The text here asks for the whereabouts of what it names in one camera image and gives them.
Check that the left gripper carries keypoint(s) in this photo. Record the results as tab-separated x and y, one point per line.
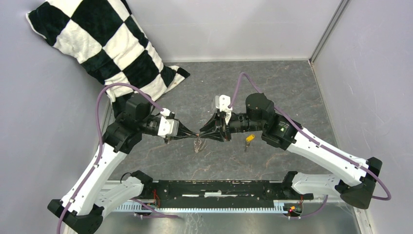
184	132

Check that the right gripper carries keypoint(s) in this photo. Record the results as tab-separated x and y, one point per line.
213	132

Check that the silver keyring bundle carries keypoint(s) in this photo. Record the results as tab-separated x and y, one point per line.
199	144

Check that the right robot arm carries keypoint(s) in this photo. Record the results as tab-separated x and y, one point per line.
351	178

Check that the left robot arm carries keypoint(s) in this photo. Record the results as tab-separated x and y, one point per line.
84	208

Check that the black white checkered cloth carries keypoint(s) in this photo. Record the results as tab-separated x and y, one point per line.
107	41

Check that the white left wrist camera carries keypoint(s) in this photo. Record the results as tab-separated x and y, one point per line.
168	125

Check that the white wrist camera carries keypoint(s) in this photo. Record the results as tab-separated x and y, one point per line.
221	104
168	125

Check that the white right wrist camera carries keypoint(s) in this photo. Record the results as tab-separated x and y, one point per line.
221	104

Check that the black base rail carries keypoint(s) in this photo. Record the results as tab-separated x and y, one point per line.
220	193

